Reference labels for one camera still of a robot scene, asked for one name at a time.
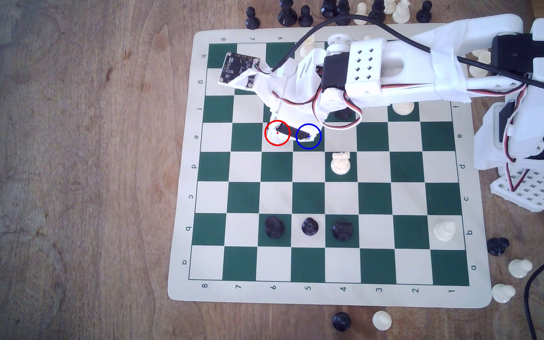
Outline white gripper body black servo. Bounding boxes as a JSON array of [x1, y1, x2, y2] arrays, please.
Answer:
[[255, 33, 352, 119]]

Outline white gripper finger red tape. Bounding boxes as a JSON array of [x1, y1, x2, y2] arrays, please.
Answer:
[[293, 112, 324, 145], [265, 100, 288, 141]]

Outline black chess rook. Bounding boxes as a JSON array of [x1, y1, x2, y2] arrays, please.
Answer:
[[264, 215, 285, 239]]

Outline black chess knight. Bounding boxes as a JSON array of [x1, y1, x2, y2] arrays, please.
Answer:
[[332, 221, 354, 242], [486, 237, 510, 257]]

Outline green white chess mat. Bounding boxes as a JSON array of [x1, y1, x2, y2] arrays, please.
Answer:
[[167, 23, 493, 309]]

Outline white rook on d4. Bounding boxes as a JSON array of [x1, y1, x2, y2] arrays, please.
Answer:
[[331, 151, 352, 176]]

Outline white cloth tape wrap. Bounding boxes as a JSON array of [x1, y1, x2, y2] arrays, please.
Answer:
[[430, 23, 472, 104]]

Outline red black white servo wire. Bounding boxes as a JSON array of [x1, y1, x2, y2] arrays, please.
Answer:
[[312, 81, 528, 131], [501, 87, 544, 193]]

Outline camera circuit board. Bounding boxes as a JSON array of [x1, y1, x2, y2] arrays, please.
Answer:
[[218, 51, 261, 90]]

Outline black camera cable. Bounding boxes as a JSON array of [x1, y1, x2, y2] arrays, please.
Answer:
[[272, 14, 544, 97]]

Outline white perforated base plate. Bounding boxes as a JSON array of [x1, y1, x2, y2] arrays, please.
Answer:
[[489, 163, 544, 212]]

